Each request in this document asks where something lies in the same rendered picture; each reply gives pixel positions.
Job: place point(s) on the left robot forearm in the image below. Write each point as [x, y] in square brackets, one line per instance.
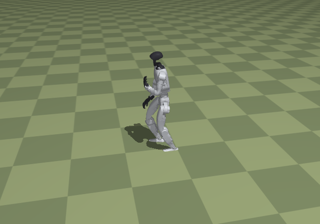
[151, 90]

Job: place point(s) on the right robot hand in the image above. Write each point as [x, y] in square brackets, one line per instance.
[147, 100]

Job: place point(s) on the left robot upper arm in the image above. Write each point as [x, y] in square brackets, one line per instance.
[160, 82]

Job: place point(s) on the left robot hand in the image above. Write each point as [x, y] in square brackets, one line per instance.
[145, 82]

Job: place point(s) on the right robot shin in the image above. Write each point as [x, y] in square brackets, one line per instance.
[154, 130]

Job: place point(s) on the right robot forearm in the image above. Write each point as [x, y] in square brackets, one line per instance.
[153, 86]

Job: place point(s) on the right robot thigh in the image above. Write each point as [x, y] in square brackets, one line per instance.
[151, 110]

